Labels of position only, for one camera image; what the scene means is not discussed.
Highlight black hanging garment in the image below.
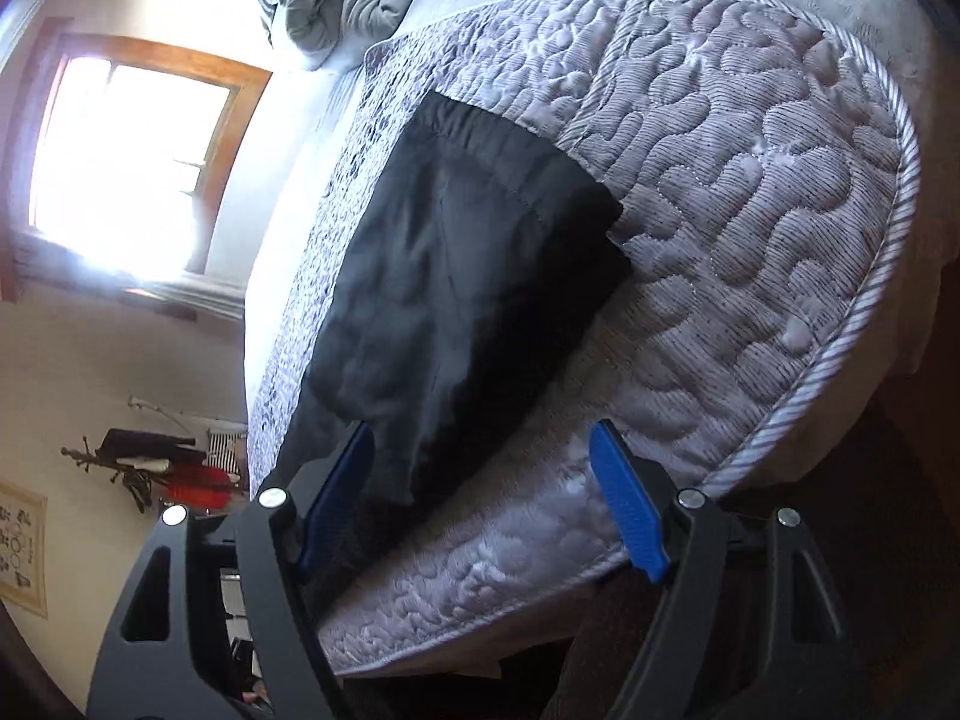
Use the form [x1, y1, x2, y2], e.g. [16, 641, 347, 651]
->
[97, 429, 197, 460]

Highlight wooden framed window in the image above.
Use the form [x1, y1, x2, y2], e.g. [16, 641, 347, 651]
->
[0, 19, 272, 305]

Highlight black pants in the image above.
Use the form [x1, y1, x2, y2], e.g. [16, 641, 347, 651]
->
[274, 90, 632, 512]

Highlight red hanging garment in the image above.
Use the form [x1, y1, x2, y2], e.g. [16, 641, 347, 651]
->
[171, 465, 235, 515]

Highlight framed wall picture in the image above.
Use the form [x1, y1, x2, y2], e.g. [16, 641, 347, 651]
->
[0, 484, 47, 605]

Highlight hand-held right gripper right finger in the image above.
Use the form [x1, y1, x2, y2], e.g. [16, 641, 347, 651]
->
[587, 418, 875, 720]

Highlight white wire rack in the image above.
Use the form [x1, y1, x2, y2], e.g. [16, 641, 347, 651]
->
[205, 429, 247, 475]

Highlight grey quilted bedspread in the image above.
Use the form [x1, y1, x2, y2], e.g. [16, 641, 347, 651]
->
[247, 0, 922, 672]

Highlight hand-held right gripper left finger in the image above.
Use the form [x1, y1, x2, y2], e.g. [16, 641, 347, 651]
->
[86, 420, 376, 720]

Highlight folded grey comforter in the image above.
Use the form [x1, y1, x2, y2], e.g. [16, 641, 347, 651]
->
[255, 0, 451, 72]

